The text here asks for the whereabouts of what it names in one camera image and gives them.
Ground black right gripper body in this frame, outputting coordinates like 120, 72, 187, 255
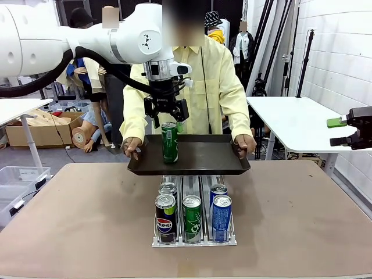
348, 106, 372, 151

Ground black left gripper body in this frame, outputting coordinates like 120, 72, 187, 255
149, 80, 179, 114

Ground green Chilsung cider can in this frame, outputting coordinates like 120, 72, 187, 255
182, 195, 203, 245
160, 121, 179, 164

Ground black serving tray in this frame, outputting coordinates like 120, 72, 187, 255
126, 134, 252, 177

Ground blue Pocari Sweat can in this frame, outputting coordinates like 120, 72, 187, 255
209, 183, 229, 205
212, 194, 233, 243

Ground person right forearm yellow sleeve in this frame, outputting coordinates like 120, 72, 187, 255
119, 109, 146, 144

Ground person left forearm yellow sleeve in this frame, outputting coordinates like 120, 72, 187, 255
220, 109, 254, 141

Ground person in yellow shirt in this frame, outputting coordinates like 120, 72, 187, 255
119, 0, 258, 161

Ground person right hand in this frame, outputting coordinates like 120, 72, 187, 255
121, 137, 144, 160

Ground person left hand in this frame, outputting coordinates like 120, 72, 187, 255
233, 134, 257, 160

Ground wooden crate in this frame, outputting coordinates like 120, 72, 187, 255
285, 151, 325, 169

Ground large white table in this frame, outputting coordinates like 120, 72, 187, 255
245, 95, 372, 178

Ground black light stand pole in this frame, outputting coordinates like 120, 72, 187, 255
295, 28, 317, 98

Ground beige mannequin torso blue cloth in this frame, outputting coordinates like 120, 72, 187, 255
70, 110, 113, 153

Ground black Pepsi can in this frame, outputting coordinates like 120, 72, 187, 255
155, 194, 178, 245
158, 182, 178, 202

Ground clear acrylic can rack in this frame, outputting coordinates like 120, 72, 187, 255
151, 174, 238, 249

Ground mannequin with yellow hoodie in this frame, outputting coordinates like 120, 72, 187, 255
203, 10, 227, 45

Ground mannequin with white jacket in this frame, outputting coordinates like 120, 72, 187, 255
229, 19, 255, 76

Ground black leaning stand poles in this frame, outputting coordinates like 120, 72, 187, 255
241, 0, 293, 110

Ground mannequin with black hat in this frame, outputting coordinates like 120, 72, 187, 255
56, 7, 113, 149

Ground brown cardboard box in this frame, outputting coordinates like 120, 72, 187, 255
5, 108, 85, 149

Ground clear plastic storage bin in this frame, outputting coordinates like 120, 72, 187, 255
0, 185, 33, 229
0, 166, 52, 199

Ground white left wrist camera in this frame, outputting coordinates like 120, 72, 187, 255
169, 61, 194, 88

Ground black cord on shirt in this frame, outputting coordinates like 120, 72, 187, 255
200, 45, 211, 135

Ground black camera tripod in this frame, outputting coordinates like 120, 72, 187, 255
251, 72, 269, 98

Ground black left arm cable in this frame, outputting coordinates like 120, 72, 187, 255
0, 45, 155, 98

